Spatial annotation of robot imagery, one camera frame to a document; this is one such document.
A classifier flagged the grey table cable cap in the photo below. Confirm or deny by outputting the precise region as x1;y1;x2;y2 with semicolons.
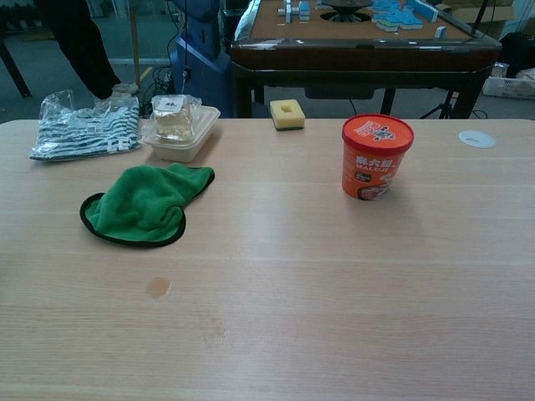
458;129;497;149

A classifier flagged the dark wooden mahjong table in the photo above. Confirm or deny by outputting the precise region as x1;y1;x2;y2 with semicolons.
228;0;502;120

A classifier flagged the clear plastic snack box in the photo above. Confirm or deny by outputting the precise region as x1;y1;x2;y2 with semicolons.
141;104;222;163

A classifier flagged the black tripod stand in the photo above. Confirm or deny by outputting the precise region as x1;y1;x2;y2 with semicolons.
419;0;491;120

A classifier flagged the floor cable bundle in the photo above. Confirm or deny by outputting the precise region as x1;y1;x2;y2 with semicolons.
140;64;175;114

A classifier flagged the black metal frame leg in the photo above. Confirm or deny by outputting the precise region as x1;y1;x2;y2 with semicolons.
0;39;33;99

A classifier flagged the cardboard box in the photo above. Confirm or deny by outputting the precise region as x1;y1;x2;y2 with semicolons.
441;0;515;27

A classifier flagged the wooden pole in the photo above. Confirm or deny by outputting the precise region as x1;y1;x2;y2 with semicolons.
128;0;142;87

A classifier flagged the striped garment in plastic bag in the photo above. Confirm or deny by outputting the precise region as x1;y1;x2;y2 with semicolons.
28;89;142;165

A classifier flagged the orange instant noodle cup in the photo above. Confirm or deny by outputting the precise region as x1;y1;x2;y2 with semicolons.
341;114;415;202

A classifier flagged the white sneaker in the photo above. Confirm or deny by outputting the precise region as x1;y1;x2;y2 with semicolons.
110;82;140;100

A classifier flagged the blue chair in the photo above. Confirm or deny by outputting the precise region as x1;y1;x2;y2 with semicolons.
169;0;235;118

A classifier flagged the plastic wrapped bread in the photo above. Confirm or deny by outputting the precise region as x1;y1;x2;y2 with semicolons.
150;94;197;145

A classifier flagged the white plastic basket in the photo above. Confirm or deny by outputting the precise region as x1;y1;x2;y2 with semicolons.
484;74;535;99

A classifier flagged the green microfibre cloth black trim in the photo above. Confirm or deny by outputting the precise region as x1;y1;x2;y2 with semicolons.
79;162;217;248

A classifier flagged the yellow dish sponge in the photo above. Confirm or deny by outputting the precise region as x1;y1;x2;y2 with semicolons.
269;99;306;133

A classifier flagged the person's black trouser leg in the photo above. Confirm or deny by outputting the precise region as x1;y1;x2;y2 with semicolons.
41;0;122;100

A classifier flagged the black bag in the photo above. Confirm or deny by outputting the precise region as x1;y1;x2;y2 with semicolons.
498;31;535;79

